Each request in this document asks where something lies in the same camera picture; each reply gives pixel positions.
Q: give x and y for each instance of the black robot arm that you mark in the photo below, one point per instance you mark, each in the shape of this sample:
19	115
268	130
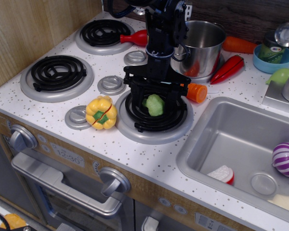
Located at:
166	30

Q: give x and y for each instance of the oven dial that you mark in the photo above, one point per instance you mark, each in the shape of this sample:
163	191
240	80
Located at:
113	181
22	138

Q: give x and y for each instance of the black burner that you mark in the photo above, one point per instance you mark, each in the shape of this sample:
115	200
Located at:
102	37
56	79
135	122

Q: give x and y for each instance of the grey stove knob back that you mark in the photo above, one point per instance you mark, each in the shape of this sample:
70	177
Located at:
135	58

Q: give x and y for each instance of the red white toy piece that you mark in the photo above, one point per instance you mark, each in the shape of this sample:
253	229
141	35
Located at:
224	174

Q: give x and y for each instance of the grey stove knob front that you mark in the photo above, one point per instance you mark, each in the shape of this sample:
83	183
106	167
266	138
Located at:
75	118

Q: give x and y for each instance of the stainless steel pot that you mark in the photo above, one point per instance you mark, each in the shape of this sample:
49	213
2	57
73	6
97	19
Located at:
200	53

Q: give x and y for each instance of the green toy broccoli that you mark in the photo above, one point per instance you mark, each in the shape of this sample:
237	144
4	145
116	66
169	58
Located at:
154	104

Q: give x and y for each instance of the front right black burner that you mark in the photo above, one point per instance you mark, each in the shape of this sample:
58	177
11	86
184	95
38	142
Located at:
135	122

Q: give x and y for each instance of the yellow toy on floor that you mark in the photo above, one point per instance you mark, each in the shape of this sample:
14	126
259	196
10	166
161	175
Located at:
15	221

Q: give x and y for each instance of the silver ladle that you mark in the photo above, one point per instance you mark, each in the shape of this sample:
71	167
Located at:
286	33

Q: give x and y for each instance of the orange toy carrot back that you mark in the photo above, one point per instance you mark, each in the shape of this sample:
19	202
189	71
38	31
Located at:
234	44

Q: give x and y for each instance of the left oven dial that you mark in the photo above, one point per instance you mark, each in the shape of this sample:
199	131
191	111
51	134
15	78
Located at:
22	138

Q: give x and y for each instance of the grey stove knob middle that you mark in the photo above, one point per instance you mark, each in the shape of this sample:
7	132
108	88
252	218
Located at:
111	85

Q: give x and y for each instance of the right oven dial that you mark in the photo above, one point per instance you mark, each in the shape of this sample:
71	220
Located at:
113	181

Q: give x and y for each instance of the blue plastic bowl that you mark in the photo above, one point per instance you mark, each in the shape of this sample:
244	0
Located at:
270	67

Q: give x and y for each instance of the orange toy carrot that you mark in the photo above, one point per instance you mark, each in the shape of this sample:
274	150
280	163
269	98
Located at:
197	92
234	44

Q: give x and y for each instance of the red toy ketchup bottle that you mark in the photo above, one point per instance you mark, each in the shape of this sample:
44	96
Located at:
138	38

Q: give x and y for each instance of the front left black burner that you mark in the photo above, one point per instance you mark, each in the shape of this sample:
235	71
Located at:
56	79

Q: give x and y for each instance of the yellow toy bell pepper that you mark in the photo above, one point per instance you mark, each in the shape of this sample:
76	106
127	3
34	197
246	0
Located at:
101	113

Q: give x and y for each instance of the grey stove knob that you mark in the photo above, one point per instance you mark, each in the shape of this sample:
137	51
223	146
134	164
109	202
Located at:
75	118
135	58
111	85

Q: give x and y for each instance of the green toy pear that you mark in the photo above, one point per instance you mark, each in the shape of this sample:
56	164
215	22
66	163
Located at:
279	76

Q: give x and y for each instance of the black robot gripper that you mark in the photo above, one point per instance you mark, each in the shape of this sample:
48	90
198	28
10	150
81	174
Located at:
156	76

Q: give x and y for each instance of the grey toy sink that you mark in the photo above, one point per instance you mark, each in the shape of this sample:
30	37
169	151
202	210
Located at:
242	137

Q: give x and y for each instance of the green toy can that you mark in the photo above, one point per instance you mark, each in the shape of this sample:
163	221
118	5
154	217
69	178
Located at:
271	51

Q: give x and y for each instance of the orange toy carrot front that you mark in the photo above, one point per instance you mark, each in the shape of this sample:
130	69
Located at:
197	92

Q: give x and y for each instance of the purple striped toy onion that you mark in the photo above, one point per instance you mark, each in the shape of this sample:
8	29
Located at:
280	158

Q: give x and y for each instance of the silver slotted spatula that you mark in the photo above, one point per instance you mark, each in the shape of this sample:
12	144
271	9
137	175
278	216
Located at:
188	11

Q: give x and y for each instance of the grey oven door handle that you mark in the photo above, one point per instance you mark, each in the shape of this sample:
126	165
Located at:
52	179

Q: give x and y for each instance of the red toy chili pepper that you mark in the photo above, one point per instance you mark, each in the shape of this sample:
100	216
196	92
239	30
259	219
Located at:
232	66

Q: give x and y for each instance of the back left black burner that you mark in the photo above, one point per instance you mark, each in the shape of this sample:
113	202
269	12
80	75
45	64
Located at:
102	37

